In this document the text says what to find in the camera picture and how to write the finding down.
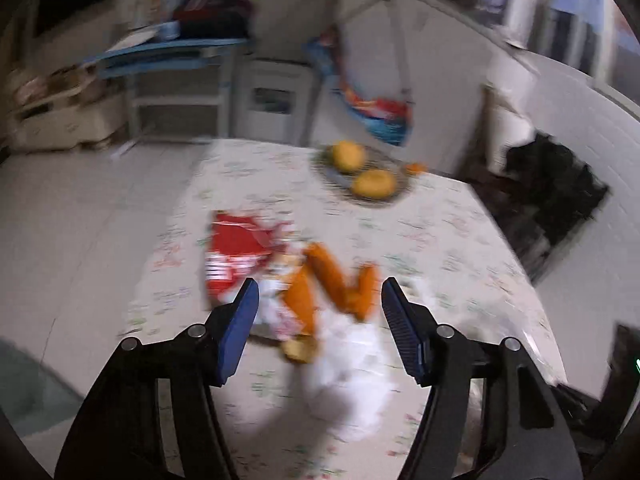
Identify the blue study desk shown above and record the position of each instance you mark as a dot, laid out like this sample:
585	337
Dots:
165	55

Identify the white floor appliance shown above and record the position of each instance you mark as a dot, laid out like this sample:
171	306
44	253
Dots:
272	95

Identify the small blue box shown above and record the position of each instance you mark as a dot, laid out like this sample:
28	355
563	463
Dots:
170	31

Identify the woven fruit basket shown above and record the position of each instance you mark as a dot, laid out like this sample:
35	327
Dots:
340	182

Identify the large white tissue sheet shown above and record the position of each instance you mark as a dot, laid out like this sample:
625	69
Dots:
350	380

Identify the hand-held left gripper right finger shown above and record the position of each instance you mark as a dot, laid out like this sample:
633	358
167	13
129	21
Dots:
400	330

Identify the black jacket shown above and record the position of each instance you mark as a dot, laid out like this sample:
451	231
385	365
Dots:
555	195

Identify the yellow mango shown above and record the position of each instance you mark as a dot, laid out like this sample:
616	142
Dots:
347	156
374	184

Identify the white papers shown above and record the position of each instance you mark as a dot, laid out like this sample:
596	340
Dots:
130	41

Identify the floral tablecloth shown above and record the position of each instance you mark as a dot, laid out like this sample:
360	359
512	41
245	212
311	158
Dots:
250	175

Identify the white cabinet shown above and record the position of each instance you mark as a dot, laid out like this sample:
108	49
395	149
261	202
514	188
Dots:
450	75

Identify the orange peel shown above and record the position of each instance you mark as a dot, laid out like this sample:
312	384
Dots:
330	275

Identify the cream television stand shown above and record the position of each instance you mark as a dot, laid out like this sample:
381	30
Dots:
65	122

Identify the white pillow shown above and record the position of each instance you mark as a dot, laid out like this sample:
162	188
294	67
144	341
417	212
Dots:
510	130

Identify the brown food scrap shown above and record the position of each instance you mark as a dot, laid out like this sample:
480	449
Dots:
299	349

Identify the row of books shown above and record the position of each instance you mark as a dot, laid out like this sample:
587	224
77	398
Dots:
152	5

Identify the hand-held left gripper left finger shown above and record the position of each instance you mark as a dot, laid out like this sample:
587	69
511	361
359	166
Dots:
237	330

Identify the light green stool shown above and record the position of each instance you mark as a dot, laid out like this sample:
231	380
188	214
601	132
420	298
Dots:
30	385

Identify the dark backpack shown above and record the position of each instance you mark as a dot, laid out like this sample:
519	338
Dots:
215	10

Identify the red snack bag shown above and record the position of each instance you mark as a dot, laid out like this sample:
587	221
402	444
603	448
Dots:
235	255

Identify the small orange fruit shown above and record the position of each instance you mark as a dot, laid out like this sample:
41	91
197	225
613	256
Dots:
415	168

